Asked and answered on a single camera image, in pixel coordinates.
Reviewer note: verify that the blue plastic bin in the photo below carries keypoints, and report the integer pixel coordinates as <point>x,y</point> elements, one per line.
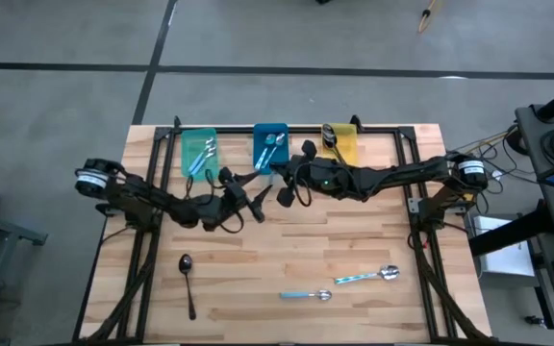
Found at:
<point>260,134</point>

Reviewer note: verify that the yellow plastic bin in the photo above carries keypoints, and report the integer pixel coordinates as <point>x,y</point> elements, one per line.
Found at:
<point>349,139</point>

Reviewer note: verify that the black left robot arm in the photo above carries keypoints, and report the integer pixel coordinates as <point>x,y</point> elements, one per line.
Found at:
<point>137,194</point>

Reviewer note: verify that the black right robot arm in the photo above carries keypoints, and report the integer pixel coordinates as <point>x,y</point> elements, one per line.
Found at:
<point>402,175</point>

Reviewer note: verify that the all-metal spoon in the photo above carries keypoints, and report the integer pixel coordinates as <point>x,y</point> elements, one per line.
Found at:
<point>338,155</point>
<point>329,130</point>
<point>185,263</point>
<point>330,140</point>

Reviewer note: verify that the teal plastic bin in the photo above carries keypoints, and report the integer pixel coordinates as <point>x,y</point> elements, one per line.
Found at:
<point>188,139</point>

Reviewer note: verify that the white box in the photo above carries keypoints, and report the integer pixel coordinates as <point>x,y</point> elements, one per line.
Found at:
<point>503,254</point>

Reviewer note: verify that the grey equipment cart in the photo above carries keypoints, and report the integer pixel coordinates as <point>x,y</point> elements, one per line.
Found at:
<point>529,144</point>

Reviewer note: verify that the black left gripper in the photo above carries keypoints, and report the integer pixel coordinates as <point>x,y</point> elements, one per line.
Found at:
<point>226,206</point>

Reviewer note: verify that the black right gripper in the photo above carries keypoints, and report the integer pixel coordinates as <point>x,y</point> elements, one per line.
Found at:
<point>327,175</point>

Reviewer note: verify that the silver metal bracket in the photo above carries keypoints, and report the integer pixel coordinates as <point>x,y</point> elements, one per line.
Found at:
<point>415,205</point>

